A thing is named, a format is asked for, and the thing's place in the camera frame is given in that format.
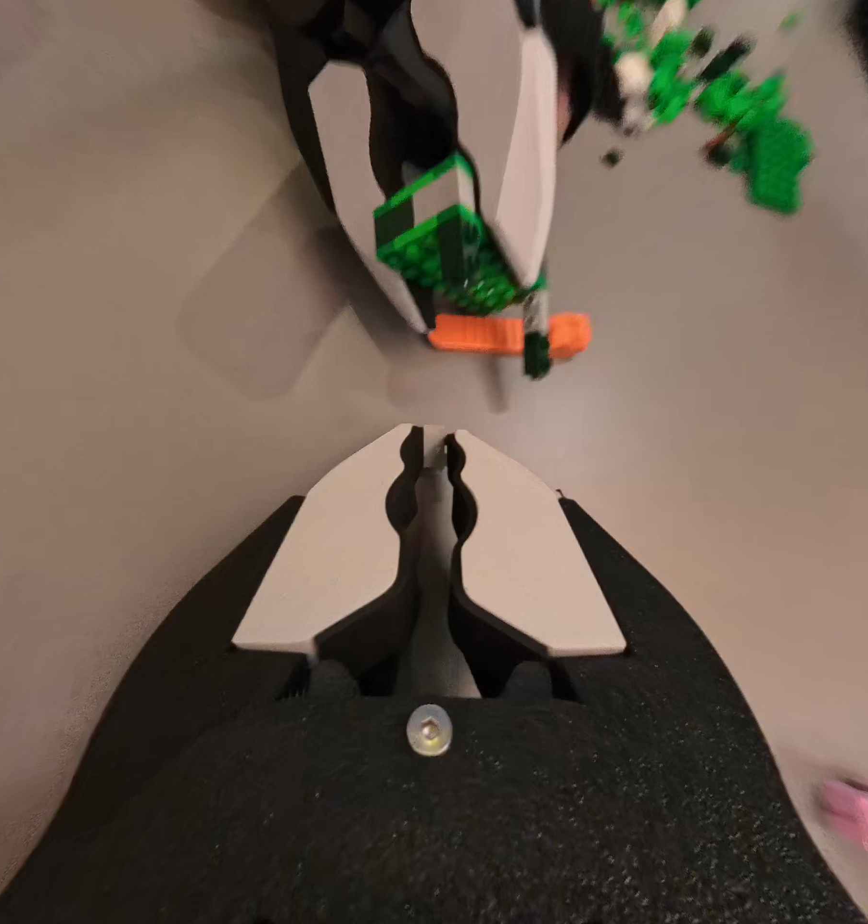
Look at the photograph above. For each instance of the dark green lego brick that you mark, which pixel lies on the dark green lego brick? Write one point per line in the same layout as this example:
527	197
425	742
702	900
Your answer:
537	361

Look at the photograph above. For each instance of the small grey lego piece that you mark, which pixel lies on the small grey lego piece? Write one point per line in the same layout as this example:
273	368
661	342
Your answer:
434	451

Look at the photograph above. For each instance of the pile of loose lego pieces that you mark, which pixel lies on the pile of loose lego pieces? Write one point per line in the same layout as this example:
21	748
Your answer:
773	166

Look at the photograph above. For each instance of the dark green lego tile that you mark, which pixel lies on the dark green lego tile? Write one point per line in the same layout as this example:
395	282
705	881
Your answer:
611	157

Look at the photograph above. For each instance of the green lego build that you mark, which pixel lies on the green lego build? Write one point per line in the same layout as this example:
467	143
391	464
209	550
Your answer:
441	245

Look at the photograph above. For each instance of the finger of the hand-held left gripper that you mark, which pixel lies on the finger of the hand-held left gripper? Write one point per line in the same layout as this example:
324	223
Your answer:
506	130
340	144

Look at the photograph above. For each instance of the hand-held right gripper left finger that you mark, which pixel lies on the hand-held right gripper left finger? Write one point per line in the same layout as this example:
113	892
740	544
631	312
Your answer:
333	563

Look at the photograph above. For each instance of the pink lego pig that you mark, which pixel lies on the pink lego pig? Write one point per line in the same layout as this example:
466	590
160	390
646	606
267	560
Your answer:
860	812

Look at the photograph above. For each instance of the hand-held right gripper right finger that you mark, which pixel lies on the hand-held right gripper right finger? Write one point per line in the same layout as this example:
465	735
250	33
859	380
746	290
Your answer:
535	563

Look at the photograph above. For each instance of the orange brick separator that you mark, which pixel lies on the orange brick separator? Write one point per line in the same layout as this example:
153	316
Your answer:
477	336

